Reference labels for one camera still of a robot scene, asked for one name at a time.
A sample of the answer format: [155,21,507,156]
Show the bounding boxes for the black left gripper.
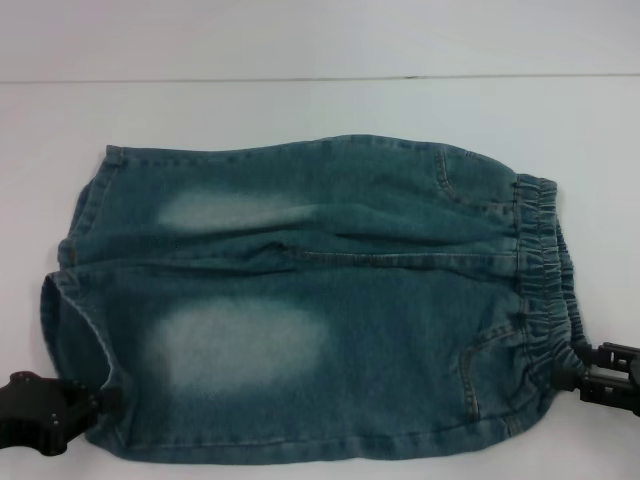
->
[0,370,124,458]

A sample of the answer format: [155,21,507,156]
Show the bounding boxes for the blue denim shorts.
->
[40,133,586,457]

